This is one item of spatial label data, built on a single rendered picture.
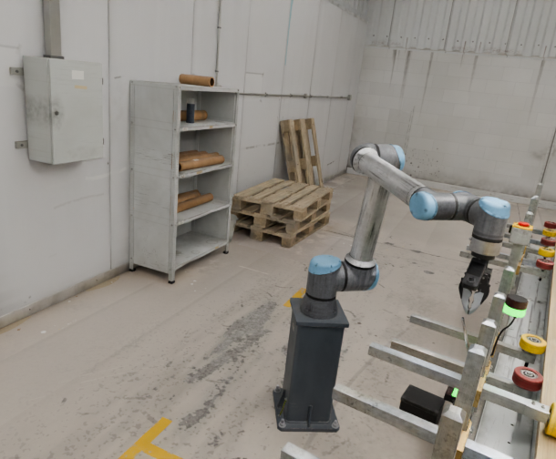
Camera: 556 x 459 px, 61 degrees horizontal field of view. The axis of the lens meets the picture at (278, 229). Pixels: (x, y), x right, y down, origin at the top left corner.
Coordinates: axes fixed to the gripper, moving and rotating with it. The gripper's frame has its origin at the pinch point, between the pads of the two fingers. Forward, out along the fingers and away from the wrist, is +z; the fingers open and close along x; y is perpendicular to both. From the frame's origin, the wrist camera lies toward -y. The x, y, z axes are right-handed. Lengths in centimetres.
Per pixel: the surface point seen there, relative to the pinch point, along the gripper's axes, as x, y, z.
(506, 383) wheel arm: -15.8, -8.7, 15.5
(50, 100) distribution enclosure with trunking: 240, 18, -42
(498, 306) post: -8.1, -4.9, -6.5
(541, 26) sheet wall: 57, 773, -190
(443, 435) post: -7, -80, -11
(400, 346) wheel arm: 17.1, -8.7, 15.8
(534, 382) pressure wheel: -22.5, -10.7, 10.7
